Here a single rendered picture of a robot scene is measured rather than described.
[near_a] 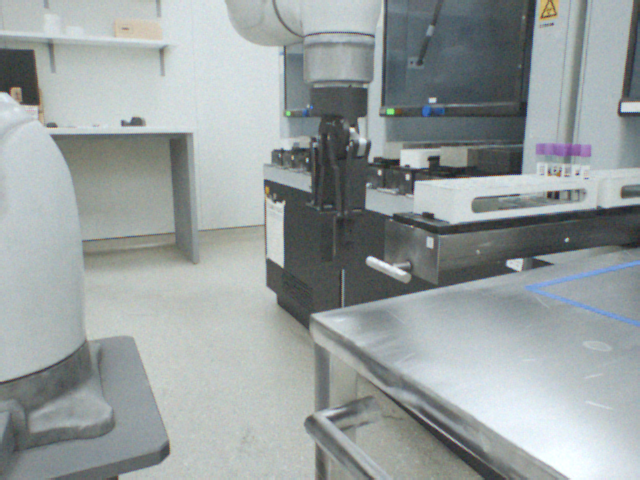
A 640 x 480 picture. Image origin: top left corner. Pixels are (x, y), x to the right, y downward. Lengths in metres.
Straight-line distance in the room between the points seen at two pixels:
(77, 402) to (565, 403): 0.39
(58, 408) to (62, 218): 0.16
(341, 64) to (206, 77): 3.62
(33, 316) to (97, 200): 3.70
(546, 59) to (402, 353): 1.08
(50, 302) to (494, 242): 0.57
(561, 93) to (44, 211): 1.08
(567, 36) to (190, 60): 3.28
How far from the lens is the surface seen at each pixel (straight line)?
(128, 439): 0.50
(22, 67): 3.89
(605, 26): 1.27
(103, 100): 4.15
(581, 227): 0.93
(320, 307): 2.21
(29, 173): 0.48
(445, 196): 0.78
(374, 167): 1.74
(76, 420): 0.51
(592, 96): 1.26
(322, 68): 0.68
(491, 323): 0.40
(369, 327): 0.38
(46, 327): 0.50
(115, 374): 0.61
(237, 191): 4.35
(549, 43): 1.35
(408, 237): 0.80
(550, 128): 1.32
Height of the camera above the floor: 0.96
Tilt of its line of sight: 13 degrees down
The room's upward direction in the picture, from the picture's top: straight up
